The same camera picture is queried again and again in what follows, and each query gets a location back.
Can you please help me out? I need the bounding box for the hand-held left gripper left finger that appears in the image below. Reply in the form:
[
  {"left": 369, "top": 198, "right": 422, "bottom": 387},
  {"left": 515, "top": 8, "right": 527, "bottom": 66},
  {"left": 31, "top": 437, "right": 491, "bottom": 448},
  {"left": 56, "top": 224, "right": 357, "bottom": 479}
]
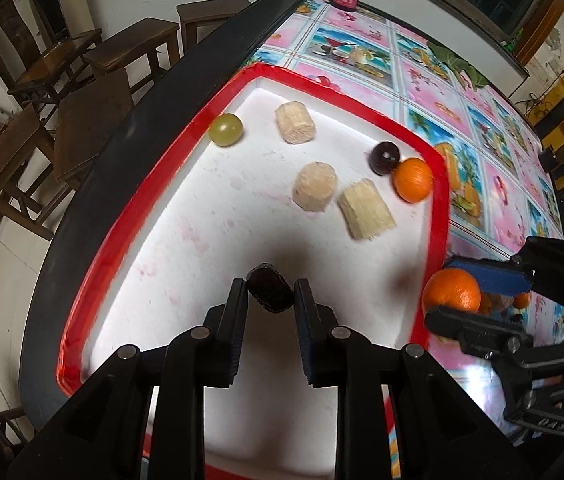
[{"left": 7, "top": 277, "right": 250, "bottom": 480}]

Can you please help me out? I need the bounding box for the fruit print tablecloth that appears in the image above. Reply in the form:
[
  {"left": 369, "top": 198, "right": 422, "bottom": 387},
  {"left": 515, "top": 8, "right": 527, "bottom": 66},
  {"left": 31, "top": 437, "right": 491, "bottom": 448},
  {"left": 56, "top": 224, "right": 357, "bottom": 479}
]
[{"left": 249, "top": 0, "right": 564, "bottom": 448}]

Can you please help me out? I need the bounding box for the green leaf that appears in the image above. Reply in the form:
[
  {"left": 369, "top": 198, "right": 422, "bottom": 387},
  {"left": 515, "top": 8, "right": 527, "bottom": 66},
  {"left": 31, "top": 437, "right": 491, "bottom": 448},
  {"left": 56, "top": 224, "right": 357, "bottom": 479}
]
[{"left": 429, "top": 42, "right": 490, "bottom": 92}]

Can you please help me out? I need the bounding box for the red rimmed white tray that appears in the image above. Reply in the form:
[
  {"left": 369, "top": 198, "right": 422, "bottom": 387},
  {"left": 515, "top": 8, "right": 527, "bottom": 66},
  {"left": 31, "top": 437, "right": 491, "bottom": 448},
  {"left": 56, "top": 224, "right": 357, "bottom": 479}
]
[{"left": 56, "top": 62, "right": 450, "bottom": 480}]

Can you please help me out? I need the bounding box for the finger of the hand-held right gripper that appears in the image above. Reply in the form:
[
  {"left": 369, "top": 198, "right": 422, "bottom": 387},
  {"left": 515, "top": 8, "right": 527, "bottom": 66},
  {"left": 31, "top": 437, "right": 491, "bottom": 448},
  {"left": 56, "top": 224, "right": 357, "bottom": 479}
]
[
  {"left": 424, "top": 307, "right": 537, "bottom": 361},
  {"left": 444, "top": 255, "right": 537, "bottom": 297}
]

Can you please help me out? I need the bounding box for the wooden armchair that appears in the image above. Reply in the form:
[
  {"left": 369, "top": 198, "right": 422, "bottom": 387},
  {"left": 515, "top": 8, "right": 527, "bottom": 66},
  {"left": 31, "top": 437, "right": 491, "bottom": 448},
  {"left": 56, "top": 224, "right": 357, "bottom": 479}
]
[{"left": 0, "top": 0, "right": 105, "bottom": 126}]

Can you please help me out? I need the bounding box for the red date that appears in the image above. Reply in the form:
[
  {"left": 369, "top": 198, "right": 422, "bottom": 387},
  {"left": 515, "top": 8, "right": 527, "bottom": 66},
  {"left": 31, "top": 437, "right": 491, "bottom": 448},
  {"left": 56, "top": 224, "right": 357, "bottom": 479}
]
[{"left": 247, "top": 264, "right": 295, "bottom": 315}]

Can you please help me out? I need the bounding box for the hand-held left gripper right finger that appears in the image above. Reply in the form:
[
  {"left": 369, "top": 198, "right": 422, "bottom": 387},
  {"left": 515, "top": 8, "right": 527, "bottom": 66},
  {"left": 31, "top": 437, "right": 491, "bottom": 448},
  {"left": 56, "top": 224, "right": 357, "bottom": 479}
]
[{"left": 293, "top": 277, "right": 542, "bottom": 480}]

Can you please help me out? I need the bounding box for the green grape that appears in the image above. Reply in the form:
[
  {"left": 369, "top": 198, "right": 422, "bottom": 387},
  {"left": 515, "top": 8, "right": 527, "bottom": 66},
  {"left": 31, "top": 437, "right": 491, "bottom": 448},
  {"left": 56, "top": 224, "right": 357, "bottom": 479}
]
[{"left": 208, "top": 113, "right": 244, "bottom": 148}]

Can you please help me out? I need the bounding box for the wooden stool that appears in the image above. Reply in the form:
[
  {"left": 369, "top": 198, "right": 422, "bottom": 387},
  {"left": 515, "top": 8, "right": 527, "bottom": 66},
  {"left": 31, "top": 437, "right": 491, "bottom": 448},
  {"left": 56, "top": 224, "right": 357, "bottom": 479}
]
[
  {"left": 0, "top": 105, "right": 70, "bottom": 241},
  {"left": 84, "top": 17, "right": 180, "bottom": 91},
  {"left": 54, "top": 67, "right": 135, "bottom": 186},
  {"left": 177, "top": 0, "right": 253, "bottom": 56}
]

